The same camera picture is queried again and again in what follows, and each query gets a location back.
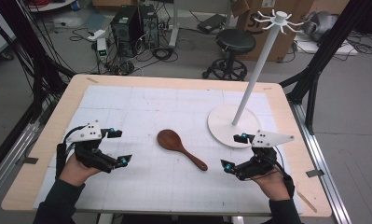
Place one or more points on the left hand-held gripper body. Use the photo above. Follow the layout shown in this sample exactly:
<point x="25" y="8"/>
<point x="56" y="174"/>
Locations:
<point x="89" y="152"/>

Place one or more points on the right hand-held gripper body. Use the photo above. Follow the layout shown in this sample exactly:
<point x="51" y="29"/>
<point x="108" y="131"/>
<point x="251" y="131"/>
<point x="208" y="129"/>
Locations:
<point x="261" y="163"/>

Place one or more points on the white hook rack stand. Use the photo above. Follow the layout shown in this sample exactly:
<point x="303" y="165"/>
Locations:
<point x="228" y="127"/>

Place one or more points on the brown wooden spoon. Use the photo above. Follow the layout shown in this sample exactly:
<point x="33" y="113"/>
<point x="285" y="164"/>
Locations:
<point x="169" y="140"/>

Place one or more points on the person's left hand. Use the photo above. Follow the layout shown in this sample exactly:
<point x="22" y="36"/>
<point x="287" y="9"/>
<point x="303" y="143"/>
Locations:
<point x="76" y="172"/>

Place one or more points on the person's right hand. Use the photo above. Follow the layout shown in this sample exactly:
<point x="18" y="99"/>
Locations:
<point x="273" y="186"/>

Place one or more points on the white gridded mat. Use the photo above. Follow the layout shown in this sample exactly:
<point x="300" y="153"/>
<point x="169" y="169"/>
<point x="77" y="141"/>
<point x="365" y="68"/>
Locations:
<point x="162" y="193"/>

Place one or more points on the grey tape piece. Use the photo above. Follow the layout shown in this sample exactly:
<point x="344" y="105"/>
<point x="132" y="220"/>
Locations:
<point x="30" y="160"/>
<point x="314" y="173"/>

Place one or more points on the thin wooden stick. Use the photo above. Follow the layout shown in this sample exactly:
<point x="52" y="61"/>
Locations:
<point x="306" y="201"/>

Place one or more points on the white device with green display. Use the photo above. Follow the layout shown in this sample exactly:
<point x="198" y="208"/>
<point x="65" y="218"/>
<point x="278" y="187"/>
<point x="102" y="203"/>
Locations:
<point x="101" y="49"/>

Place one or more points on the black round stool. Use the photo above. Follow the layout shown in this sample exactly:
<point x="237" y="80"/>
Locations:
<point x="236" y="40"/>

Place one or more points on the white power strip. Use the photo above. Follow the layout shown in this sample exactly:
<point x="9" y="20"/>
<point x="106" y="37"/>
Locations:
<point x="96" y="35"/>

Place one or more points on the large black computer tower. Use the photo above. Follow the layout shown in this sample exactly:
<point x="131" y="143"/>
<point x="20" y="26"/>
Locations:
<point x="126" y="34"/>

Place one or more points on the brown cardboard box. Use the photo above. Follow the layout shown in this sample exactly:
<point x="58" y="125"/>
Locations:
<point x="286" y="40"/>

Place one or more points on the slim black computer tower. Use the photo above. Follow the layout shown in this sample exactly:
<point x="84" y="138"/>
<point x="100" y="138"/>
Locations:
<point x="150" y="28"/>

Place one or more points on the flat black case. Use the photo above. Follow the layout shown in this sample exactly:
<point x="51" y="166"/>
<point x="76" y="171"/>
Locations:
<point x="211" y="23"/>

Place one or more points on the white desk leg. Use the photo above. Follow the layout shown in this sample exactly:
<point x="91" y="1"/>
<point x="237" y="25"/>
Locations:
<point x="174" y="28"/>

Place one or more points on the flat white board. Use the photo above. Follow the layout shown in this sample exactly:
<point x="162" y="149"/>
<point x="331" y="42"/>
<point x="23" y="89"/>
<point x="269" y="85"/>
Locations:
<point x="329" y="46"/>

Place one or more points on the grey bundle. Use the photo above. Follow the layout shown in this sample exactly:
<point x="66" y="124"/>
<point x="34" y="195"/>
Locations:
<point x="322" y="25"/>

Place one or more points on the aluminium rail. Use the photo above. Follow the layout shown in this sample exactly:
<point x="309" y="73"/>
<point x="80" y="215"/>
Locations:
<point x="9" y="155"/>
<point x="322" y="168"/>

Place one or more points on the black frame post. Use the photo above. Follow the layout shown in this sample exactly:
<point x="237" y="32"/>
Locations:
<point x="28" y="46"/>
<point x="326" y="46"/>

